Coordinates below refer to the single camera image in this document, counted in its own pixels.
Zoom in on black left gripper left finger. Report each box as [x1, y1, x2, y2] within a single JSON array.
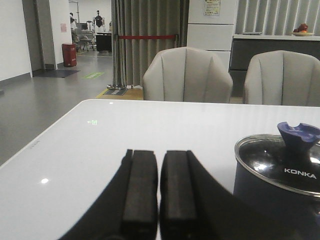
[[61, 149, 158, 240]]

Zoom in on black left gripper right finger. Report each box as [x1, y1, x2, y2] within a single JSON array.
[[160, 151, 320, 240]]

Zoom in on glass pot lid blue knob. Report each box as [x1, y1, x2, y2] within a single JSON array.
[[234, 121, 320, 196]]

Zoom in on dark blue saucepan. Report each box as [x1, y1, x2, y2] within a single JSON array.
[[232, 147, 320, 216]]

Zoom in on left beige upholstered chair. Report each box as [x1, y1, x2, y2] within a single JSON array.
[[142, 47, 233, 103]]

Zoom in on beige upholstered chair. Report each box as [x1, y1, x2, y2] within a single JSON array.
[[243, 50, 320, 107], [142, 47, 233, 103]]

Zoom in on grey pleated curtain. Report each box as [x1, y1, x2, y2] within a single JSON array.
[[109, 0, 190, 89]]

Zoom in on dark floor mat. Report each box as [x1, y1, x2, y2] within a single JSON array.
[[32, 69, 79, 78]]

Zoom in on right beige upholstered chair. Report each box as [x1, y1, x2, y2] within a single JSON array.
[[243, 50, 320, 107]]

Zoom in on dark grey counter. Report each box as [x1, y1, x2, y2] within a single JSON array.
[[229, 34, 320, 97]]

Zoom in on red trash bin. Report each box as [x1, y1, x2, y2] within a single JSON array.
[[62, 43, 77, 67]]

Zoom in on red barrier belt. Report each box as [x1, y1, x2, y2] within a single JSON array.
[[118, 34, 176, 40]]

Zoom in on white cabinet column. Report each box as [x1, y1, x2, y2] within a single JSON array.
[[187, 0, 238, 69]]

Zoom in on black humanoid robot background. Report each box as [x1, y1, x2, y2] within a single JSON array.
[[93, 10, 105, 33]]

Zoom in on fruit plate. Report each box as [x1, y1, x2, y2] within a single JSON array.
[[292, 23, 314, 37]]

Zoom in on chrome stanchion post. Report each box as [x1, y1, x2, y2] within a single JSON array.
[[107, 34, 126, 90]]

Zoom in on pink wall notice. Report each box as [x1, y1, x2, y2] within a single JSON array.
[[60, 23, 67, 33]]

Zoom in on yellow wall poster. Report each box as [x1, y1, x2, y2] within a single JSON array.
[[203, 0, 221, 17]]

